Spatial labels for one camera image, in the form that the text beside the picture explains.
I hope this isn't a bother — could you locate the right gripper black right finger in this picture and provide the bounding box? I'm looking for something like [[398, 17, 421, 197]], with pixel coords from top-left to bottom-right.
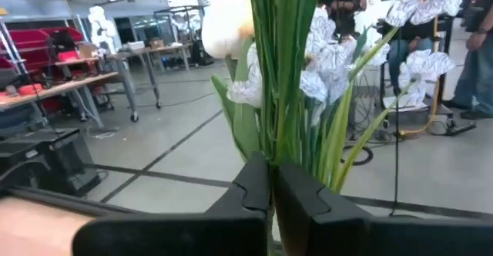
[[272, 159, 493, 256]]

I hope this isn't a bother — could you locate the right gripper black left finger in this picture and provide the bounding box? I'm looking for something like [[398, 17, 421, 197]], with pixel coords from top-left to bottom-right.
[[72, 151, 271, 256]]

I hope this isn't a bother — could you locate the white-blue blossom flower bunch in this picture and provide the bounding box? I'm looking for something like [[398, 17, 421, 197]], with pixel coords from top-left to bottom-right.
[[300, 0, 465, 195], [226, 0, 390, 168]]

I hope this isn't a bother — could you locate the black equipment case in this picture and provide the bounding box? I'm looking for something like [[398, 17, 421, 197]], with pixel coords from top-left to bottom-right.
[[0, 126, 102, 198]]

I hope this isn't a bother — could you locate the wooden-topped wheeled table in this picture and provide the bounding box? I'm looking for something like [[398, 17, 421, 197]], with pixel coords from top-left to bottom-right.
[[0, 70, 140, 130]]

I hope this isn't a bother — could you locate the long wheeled work table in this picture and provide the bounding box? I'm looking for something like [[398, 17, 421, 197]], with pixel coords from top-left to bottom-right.
[[104, 42, 194, 109]]

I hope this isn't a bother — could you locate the person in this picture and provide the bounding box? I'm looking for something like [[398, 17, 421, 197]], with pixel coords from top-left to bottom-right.
[[442, 0, 493, 120], [318, 0, 367, 39], [375, 15, 455, 97]]

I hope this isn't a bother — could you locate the white humanoid robot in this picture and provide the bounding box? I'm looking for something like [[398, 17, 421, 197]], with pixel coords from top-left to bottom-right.
[[86, 5, 119, 55]]

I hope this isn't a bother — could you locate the red storage bin shelf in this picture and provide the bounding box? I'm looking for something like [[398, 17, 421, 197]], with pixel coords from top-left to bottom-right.
[[0, 26, 86, 113]]

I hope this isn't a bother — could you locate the coiled black cable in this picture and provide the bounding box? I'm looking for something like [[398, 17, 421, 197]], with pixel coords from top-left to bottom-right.
[[340, 143, 374, 167]]

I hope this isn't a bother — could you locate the long black floor cable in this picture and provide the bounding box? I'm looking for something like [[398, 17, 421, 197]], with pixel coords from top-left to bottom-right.
[[389, 35, 402, 217]]

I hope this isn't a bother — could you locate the yellow cable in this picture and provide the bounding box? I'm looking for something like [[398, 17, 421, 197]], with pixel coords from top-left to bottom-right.
[[398, 15, 441, 138]]

